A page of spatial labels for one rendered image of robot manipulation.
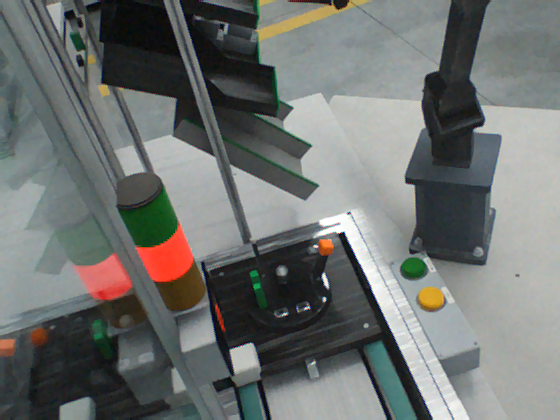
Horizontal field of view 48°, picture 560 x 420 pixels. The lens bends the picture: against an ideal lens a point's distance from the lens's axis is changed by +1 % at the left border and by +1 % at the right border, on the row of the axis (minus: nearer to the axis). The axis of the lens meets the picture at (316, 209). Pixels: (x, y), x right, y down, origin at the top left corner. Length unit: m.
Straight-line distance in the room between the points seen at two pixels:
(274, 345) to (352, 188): 0.50
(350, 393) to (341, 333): 0.09
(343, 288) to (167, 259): 0.47
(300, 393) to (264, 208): 0.51
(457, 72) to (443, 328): 0.40
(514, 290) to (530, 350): 0.13
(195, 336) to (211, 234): 0.68
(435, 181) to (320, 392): 0.40
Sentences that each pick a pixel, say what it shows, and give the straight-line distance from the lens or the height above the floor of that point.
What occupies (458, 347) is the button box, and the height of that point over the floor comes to 0.96.
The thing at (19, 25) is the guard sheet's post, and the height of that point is 1.59.
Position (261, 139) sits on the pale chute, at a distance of 1.23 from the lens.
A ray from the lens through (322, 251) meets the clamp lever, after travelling 0.96.
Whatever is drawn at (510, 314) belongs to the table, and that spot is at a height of 0.86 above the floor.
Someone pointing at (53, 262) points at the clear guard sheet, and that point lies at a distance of 0.41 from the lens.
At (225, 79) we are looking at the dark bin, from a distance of 1.11.
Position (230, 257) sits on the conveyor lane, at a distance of 1.15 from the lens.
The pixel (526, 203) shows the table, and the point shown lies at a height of 0.86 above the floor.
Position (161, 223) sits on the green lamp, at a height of 1.38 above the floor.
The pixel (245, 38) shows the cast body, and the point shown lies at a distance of 1.21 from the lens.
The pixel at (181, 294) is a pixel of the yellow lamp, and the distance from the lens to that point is 0.66.
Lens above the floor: 1.77
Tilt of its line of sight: 43 degrees down
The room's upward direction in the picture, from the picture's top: 11 degrees counter-clockwise
